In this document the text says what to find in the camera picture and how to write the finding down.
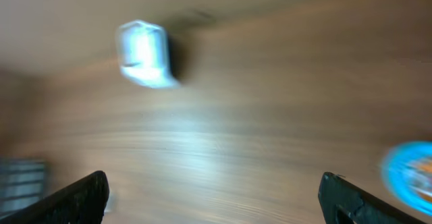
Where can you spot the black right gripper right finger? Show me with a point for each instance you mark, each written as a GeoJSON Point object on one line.
{"type": "Point", "coordinates": [344, 203]}

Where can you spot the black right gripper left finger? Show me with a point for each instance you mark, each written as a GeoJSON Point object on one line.
{"type": "Point", "coordinates": [82, 202]}

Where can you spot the teal tin can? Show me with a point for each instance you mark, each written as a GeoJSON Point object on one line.
{"type": "Point", "coordinates": [406, 173]}

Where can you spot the white barcode scanner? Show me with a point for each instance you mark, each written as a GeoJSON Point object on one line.
{"type": "Point", "coordinates": [143, 52]}

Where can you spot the grey plastic shopping basket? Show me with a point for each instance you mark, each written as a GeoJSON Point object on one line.
{"type": "Point", "coordinates": [23, 183]}

